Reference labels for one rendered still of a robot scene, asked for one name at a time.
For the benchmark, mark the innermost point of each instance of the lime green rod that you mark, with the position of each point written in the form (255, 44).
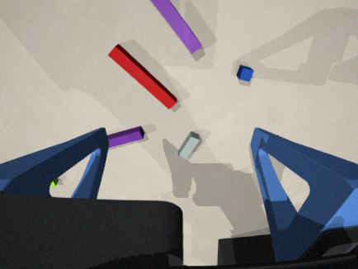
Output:
(54, 183)

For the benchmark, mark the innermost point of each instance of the red rod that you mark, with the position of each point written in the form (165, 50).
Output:
(142, 75)

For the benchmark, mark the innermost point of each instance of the small blue cube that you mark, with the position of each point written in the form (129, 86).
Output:
(244, 73)

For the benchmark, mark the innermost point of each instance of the purple rod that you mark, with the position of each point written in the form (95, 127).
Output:
(126, 136)
(177, 23)

